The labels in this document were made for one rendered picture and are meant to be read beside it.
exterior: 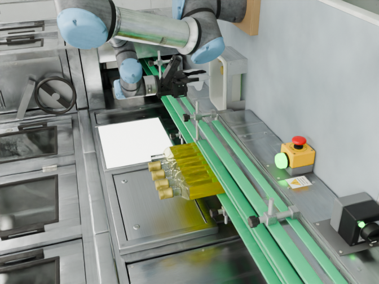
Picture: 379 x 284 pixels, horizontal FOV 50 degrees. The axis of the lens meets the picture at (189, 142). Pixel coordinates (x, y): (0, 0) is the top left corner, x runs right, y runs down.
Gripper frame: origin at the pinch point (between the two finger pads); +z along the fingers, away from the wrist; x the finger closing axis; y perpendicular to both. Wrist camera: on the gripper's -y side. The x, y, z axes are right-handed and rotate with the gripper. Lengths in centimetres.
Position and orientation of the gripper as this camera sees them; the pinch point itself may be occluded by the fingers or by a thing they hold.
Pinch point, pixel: (205, 72)
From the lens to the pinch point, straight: 159.2
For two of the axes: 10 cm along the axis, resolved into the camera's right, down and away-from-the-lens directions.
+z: 9.6, -1.6, 2.3
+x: 2.8, 5.0, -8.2
